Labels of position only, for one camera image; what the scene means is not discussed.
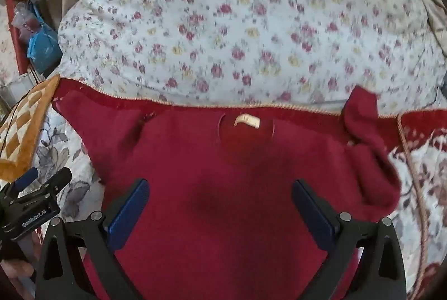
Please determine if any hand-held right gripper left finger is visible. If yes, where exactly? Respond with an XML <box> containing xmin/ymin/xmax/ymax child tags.
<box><xmin>35</xmin><ymin>179</ymin><xmax>151</xmax><ymax>300</ymax></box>

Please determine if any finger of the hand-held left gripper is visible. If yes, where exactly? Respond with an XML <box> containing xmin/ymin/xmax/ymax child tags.
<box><xmin>10</xmin><ymin>166</ymin><xmax>40</xmax><ymax>192</ymax></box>
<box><xmin>30</xmin><ymin>167</ymin><xmax>73</xmax><ymax>199</ymax></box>

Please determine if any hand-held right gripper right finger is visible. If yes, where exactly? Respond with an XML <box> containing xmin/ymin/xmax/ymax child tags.
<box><xmin>291</xmin><ymin>179</ymin><xmax>407</xmax><ymax>300</ymax></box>

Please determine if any red knit sweater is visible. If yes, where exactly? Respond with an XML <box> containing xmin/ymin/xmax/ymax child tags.
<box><xmin>54</xmin><ymin>85</ymin><xmax>402</xmax><ymax>300</ymax></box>

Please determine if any person's left hand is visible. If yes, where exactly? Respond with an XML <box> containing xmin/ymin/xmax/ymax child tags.
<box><xmin>0</xmin><ymin>259</ymin><xmax>35</xmax><ymax>281</ymax></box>

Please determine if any orange checkered cushion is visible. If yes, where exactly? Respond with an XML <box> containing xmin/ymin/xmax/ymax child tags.
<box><xmin>0</xmin><ymin>75</ymin><xmax>61</xmax><ymax>182</ymax></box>

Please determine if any red-bordered floral blanket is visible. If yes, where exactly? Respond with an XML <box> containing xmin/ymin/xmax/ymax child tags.
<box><xmin>33</xmin><ymin>75</ymin><xmax>447</xmax><ymax>300</ymax></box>

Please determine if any blue plastic bag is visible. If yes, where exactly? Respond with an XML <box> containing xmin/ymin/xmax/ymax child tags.
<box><xmin>27</xmin><ymin>3</ymin><xmax>62</xmax><ymax>75</ymax></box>

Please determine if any clear plastic bag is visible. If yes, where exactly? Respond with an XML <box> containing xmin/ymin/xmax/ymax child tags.
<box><xmin>11</xmin><ymin>1</ymin><xmax>40</xmax><ymax>43</ymax></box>

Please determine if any floral white pillow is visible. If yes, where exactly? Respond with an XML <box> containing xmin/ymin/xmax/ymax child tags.
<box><xmin>57</xmin><ymin>0</ymin><xmax>447</xmax><ymax>109</ymax></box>

